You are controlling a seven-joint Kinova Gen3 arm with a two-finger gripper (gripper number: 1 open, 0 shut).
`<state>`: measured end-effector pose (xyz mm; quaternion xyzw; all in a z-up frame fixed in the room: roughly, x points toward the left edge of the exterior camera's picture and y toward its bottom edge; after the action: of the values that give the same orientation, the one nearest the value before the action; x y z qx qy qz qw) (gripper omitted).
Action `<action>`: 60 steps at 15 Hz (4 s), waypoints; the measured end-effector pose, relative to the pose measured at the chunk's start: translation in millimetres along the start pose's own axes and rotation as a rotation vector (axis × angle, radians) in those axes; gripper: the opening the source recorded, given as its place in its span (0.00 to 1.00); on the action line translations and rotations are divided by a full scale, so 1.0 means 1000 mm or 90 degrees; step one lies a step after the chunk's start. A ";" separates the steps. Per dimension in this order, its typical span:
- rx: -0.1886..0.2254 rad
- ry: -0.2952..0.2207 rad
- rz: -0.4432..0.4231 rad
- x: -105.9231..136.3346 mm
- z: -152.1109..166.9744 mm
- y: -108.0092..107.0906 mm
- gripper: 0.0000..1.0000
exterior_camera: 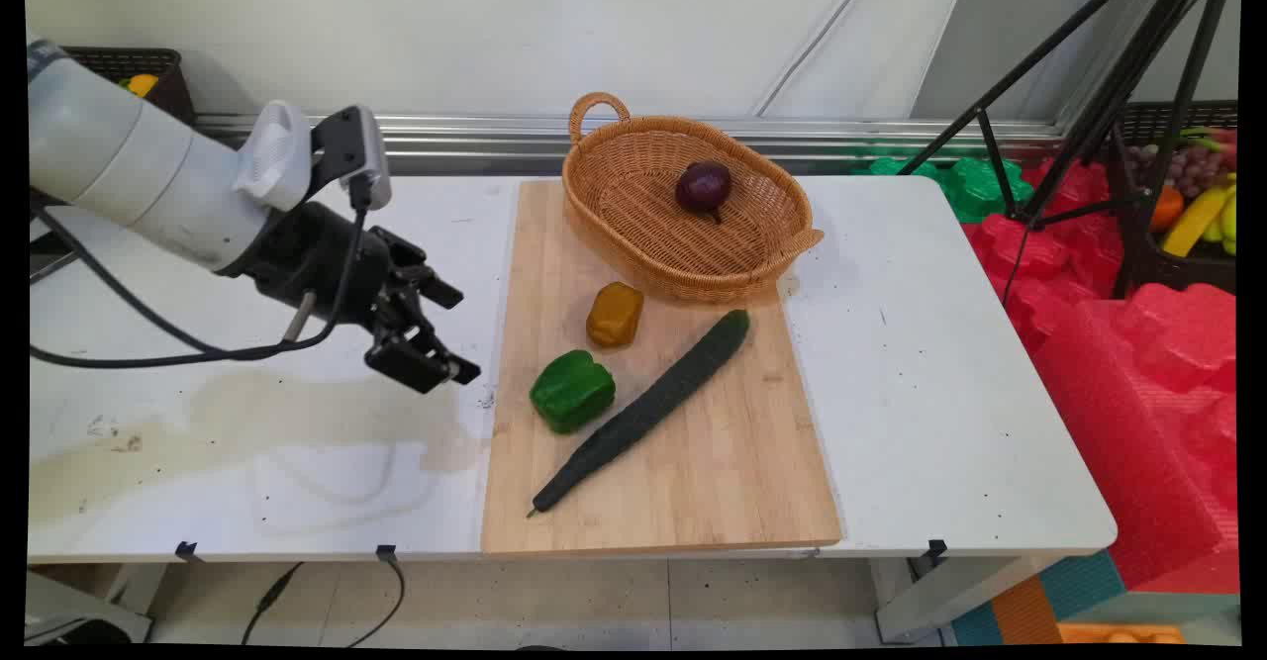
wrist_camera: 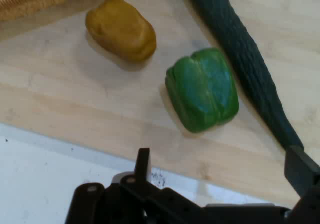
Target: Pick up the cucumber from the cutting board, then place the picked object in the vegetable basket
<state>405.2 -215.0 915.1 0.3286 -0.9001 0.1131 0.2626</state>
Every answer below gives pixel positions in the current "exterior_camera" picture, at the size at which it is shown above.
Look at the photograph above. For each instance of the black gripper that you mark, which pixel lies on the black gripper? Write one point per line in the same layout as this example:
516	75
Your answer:
317	264

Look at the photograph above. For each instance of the dark green cucumber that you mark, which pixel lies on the dark green cucumber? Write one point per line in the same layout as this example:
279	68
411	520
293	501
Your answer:
643	413

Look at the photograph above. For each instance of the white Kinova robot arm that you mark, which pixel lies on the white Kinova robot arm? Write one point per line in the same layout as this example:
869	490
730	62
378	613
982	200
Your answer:
139	170

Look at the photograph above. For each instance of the green bell pepper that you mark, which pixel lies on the green bell pepper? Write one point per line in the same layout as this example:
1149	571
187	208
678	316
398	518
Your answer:
572	393

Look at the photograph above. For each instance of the yellow bell pepper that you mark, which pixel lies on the yellow bell pepper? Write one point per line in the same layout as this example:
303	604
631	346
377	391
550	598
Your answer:
614	316

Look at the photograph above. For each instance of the black table edge clip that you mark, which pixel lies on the black table edge clip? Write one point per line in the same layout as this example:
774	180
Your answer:
386	551
935	547
186	549

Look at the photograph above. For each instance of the woven wicker basket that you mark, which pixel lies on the woven wicker basket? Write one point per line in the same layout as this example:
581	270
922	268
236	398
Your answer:
643	215

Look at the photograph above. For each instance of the purple onion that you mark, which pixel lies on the purple onion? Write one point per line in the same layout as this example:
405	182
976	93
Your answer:
703	187

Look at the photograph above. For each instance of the wooden cutting board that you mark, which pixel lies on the wooden cutting board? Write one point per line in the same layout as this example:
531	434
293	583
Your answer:
713	462

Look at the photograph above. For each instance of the small black plastic basket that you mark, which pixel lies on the small black plastic basket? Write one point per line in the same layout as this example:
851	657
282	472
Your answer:
170	81

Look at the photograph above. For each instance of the yellow fruit in black basket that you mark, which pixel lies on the yellow fruit in black basket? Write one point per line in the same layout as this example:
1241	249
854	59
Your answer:
143	84

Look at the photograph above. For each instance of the green foam mat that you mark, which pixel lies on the green foam mat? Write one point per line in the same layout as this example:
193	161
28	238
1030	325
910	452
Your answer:
975	190

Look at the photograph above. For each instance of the white table leg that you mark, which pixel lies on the white table leg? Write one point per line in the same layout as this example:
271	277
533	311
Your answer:
950	596

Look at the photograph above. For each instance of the red cloth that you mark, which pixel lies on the red cloth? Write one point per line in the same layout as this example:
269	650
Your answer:
1039	254

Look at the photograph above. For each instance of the teal orange floor mat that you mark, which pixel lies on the teal orange floor mat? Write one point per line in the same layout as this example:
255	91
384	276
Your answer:
1069	596

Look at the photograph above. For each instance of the black tripod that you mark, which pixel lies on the black tripod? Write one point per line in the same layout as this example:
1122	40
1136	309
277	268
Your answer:
1109	106

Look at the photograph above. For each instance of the large red foam mat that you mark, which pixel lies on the large red foam mat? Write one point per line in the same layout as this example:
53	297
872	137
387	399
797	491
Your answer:
1138	413

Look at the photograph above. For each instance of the orange fruit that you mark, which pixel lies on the orange fruit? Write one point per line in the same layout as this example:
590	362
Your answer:
1166	210

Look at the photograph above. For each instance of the large black fruit basket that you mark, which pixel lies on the large black fruit basket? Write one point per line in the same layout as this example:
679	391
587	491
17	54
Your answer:
1178	269

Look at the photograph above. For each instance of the orange tray on floor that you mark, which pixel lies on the orange tray on floor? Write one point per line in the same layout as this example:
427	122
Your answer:
1119	633

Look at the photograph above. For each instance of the yellow banana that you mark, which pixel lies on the yellow banana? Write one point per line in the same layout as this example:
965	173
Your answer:
1193	220

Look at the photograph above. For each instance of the purple grapes bunch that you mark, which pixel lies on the purple grapes bunch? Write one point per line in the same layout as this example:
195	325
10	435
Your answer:
1193	167

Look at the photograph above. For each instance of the yellow green fruit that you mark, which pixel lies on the yellow green fruit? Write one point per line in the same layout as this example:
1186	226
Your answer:
1227	220

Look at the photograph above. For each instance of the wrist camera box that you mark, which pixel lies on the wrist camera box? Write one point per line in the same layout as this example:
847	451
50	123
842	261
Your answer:
354	150

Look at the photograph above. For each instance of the white ribbed camera mount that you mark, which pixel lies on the white ribbed camera mount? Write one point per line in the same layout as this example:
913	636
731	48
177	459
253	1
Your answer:
275	155

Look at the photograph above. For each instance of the aluminium wall rail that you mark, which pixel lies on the aluminium wall rail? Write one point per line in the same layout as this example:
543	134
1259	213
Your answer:
693	131

